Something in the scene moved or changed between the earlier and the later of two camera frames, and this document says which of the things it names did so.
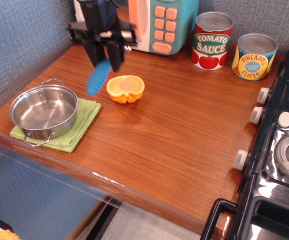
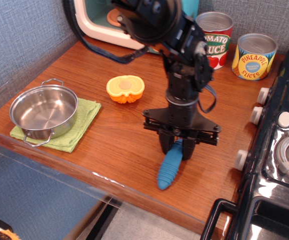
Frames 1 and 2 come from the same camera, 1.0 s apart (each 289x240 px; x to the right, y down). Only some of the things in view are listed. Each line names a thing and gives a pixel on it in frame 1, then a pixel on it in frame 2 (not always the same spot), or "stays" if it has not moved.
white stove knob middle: (256, 115) stays
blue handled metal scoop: (98, 77) -> (170, 165)
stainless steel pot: (44, 112) stays
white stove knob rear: (262, 95) stays
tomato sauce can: (212, 36) stays
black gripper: (101, 26) -> (180, 120)
